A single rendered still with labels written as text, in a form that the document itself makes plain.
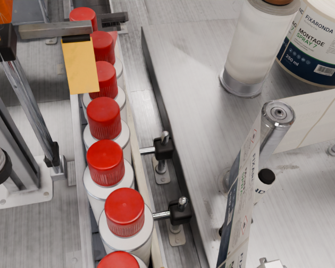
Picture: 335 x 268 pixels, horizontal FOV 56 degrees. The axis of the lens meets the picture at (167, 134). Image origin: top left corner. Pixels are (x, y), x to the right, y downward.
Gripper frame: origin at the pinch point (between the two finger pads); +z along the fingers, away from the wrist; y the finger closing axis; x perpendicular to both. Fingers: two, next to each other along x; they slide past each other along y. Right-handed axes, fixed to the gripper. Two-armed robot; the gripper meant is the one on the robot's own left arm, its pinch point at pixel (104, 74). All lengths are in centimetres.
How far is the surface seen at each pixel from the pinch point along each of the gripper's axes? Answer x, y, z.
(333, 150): -11.7, 35.6, 17.6
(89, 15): -11.9, -0.9, -8.5
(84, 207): -19.2, -5.9, 13.4
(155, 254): -21.1, 1.4, 21.2
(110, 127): -23.9, -1.2, 3.0
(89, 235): -21.9, -5.8, 15.6
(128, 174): -25.3, -0.3, 7.7
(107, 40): -15.8, 0.5, -5.2
